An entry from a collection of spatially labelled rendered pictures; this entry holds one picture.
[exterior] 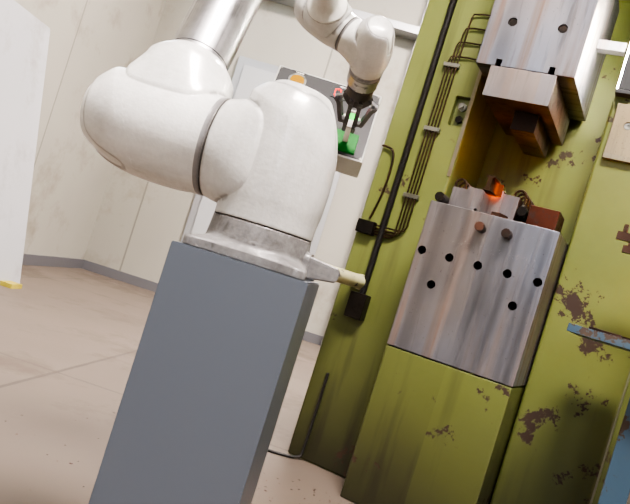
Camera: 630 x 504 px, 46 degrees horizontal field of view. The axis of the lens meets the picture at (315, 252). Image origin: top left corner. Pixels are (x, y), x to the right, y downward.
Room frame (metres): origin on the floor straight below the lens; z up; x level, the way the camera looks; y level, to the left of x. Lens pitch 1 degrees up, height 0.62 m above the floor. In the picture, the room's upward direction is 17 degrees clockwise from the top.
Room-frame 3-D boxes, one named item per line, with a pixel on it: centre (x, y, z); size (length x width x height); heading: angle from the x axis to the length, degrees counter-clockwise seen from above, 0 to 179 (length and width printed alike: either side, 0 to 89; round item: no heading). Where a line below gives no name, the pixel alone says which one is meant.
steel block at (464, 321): (2.36, -0.57, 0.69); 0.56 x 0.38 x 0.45; 155
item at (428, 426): (2.36, -0.57, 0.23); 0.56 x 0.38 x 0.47; 155
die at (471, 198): (2.37, -0.52, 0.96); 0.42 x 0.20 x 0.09; 155
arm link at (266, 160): (1.12, 0.10, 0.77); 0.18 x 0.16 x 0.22; 82
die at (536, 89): (2.37, -0.52, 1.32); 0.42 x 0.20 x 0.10; 155
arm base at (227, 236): (1.11, 0.07, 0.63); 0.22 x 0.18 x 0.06; 84
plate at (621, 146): (2.17, -0.77, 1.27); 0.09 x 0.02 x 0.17; 65
